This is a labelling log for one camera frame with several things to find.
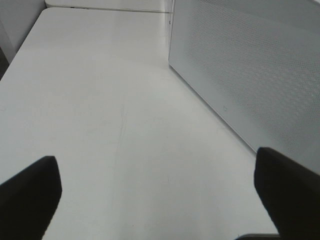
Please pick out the white microwave door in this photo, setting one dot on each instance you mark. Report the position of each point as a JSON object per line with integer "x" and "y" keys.
{"x": 256, "y": 63}

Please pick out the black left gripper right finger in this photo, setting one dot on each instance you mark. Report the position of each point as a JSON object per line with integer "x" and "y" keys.
{"x": 290, "y": 193}

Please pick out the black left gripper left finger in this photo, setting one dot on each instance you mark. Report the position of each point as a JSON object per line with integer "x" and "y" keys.
{"x": 29, "y": 199}

